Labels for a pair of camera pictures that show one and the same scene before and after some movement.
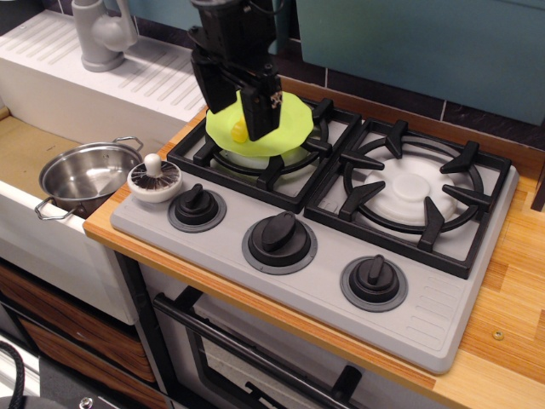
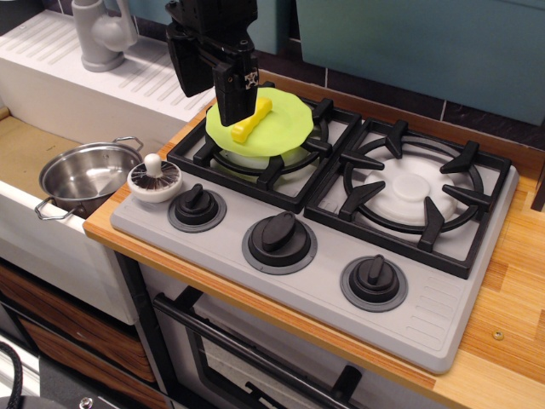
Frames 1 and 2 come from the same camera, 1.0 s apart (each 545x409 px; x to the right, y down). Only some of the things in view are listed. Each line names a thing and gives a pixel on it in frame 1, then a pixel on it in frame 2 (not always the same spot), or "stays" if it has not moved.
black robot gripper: x=234 y=34 -> x=205 y=32
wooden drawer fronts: x=91 y=324 stays
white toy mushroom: x=154 y=181 stays
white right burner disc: x=409 y=181 stays
